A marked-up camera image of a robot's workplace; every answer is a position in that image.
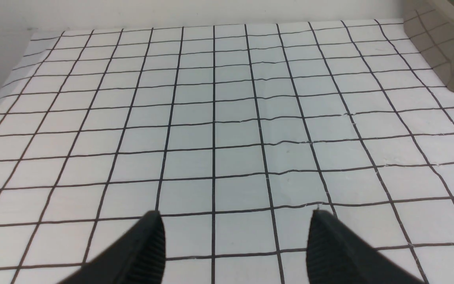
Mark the white grid-pattern tablecloth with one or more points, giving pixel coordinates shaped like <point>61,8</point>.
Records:
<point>235,134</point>

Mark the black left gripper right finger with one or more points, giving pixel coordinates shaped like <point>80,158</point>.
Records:
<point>336,255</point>

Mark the olive green plastic bin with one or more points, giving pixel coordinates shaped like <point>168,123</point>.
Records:
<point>429,24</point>

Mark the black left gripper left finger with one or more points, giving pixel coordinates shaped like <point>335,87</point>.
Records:
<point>138,257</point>

